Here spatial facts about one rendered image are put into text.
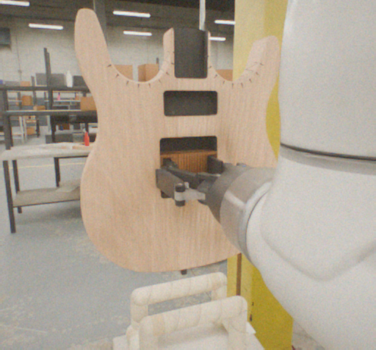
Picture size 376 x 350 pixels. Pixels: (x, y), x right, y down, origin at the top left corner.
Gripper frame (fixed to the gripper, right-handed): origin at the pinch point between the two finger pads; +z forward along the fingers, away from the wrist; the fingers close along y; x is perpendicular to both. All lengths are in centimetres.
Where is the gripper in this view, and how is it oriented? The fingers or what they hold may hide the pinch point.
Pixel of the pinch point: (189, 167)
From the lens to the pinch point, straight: 51.3
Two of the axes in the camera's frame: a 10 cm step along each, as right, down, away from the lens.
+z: -3.2, -1.8, 9.3
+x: 0.0, -9.8, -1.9
